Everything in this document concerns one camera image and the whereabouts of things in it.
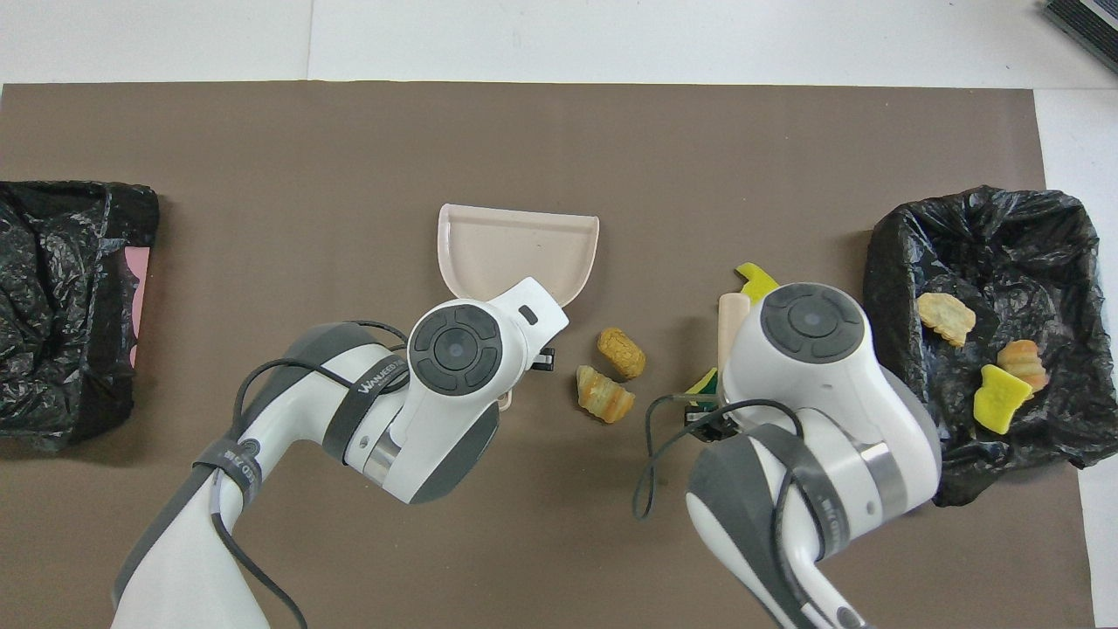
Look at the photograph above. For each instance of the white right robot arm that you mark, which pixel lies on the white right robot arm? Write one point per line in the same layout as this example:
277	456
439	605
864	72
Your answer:
812	367

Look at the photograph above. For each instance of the black garbage bag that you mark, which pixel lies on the black garbage bag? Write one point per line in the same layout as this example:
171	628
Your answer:
52	349
908	393

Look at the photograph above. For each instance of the brown table mat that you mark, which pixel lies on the brown table mat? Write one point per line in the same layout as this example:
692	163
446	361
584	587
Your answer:
262	131

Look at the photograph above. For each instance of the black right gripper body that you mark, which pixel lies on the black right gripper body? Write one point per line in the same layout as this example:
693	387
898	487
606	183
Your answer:
709	419

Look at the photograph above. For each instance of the beige plastic dustpan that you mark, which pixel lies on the beige plastic dustpan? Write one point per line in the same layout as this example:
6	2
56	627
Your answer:
515	249

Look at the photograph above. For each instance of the pale toy pastry piece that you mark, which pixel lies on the pale toy pastry piece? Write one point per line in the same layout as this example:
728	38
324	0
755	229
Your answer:
946	318

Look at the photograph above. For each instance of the notched yellow sponge piece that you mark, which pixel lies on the notched yellow sponge piece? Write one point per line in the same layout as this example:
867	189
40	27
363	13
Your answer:
756	281

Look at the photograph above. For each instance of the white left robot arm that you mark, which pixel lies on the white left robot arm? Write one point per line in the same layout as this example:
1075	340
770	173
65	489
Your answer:
437	376

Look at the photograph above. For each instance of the brown textured toy bread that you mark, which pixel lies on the brown textured toy bread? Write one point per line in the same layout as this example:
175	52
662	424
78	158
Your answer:
621	352

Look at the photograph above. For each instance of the pink plastic bin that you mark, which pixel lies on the pink plastic bin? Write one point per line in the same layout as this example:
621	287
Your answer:
138	297

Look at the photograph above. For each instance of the orange striped toy croissant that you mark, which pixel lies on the orange striped toy croissant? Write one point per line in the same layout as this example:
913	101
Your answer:
1024	361
603	395

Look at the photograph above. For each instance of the beige hand brush black bristles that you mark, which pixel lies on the beige hand brush black bristles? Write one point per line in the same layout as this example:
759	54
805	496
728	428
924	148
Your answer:
732	323

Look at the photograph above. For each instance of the yellow and green sponge piece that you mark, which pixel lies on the yellow and green sponge piece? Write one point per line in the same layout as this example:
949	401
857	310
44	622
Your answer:
704	383

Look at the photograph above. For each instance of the dark ribbed device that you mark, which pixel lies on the dark ribbed device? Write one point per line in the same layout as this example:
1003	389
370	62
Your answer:
1087	22

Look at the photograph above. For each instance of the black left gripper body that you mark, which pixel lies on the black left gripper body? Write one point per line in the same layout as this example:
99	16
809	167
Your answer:
543	359

